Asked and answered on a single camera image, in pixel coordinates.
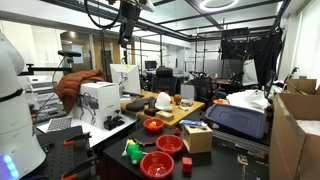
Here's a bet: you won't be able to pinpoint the white printer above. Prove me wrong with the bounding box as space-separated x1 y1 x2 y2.
19 74 58 98

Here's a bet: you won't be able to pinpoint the black laptop case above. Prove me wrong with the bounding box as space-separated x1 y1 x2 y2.
204 103 270 140

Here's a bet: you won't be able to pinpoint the black padded office chair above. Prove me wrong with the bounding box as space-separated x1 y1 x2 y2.
151 66 179 96

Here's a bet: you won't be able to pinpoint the small distant monitor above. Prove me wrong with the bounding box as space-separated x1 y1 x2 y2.
144 60 158 72

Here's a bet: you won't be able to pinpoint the black box with red top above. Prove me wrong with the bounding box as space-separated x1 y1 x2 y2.
143 107 161 117

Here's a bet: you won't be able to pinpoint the white plush toy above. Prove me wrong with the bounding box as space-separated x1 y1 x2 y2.
154 91 174 112

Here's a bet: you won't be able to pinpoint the tan rectangular box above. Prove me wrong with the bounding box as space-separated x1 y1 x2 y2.
155 110 175 122

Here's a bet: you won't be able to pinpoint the light wooden desk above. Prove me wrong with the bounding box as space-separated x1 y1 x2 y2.
119 89 206 129

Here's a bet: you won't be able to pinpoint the clear glass jar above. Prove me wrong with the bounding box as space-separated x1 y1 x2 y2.
179 98 195 112

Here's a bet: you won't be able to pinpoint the black padded pouch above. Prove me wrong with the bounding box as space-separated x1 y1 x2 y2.
125 97 151 113

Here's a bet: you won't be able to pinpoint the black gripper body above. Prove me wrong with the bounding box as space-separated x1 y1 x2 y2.
117 1 142 40

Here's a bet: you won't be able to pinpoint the black horizontal mounting bar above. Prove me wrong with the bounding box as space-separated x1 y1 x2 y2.
18 63 74 77

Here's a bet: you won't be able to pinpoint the brown puffer jacket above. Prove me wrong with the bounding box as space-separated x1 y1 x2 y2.
54 69 108 115

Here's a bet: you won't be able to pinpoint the white table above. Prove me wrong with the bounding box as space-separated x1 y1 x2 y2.
36 113 138 148

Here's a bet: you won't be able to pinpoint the pile of white papers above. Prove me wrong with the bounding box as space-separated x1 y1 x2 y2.
226 89 272 114

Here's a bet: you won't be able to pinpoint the white foam sheet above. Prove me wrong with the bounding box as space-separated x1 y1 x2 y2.
295 119 320 137

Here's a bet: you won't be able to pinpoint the white-backed monitor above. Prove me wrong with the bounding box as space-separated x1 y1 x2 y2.
109 63 142 96

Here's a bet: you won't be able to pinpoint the small open cardboard box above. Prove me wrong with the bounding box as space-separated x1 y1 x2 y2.
285 78 320 96

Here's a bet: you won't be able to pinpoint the black camera on stand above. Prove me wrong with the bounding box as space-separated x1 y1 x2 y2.
57 49 83 58

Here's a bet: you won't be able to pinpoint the black orange bar clamp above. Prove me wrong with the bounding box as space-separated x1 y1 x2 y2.
62 131 93 147
60 155 100 180

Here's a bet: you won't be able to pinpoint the green plastic toy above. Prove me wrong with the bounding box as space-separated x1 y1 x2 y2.
126 143 145 166

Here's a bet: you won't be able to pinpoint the red bowl holding balls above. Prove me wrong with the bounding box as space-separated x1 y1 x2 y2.
142 117 166 133

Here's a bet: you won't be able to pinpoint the light wooden box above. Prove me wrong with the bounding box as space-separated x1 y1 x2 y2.
181 124 214 155

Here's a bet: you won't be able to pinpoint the blue and white tube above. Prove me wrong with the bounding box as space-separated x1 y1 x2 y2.
179 119 209 130

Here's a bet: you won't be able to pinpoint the black metal-edged flight case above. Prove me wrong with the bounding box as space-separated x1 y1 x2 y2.
211 128 271 156

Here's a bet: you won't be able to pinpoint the orange-handled pliers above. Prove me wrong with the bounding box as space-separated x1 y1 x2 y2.
132 137 148 148

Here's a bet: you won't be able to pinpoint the large red plastic bowl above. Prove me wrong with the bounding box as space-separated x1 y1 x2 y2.
139 151 176 180

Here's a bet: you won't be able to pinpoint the black desktop monitor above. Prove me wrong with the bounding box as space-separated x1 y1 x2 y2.
264 69 277 100

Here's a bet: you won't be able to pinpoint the black cylindrical cup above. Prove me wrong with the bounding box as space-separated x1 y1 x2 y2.
148 96 157 109

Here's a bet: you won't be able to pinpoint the white carton with robot-dog print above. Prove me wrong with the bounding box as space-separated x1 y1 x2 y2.
71 81 122 131

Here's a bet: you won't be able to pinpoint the large cardboard box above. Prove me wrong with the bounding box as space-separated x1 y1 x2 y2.
268 92 320 180

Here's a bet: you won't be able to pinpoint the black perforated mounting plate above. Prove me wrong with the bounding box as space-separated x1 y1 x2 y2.
34 125 98 180

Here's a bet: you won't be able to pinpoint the black curtain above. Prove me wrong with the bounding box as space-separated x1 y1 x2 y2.
220 28 284 89

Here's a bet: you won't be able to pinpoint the red cube block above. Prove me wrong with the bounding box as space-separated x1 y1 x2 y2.
181 156 193 174

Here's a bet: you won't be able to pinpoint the black mesh office chair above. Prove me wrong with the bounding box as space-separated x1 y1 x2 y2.
191 76 216 108

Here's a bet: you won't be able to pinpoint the ring ceiling light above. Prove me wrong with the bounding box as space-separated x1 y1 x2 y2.
199 0 240 13

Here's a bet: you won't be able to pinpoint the empty red plastic bowl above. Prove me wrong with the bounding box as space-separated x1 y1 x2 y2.
155 134 184 156

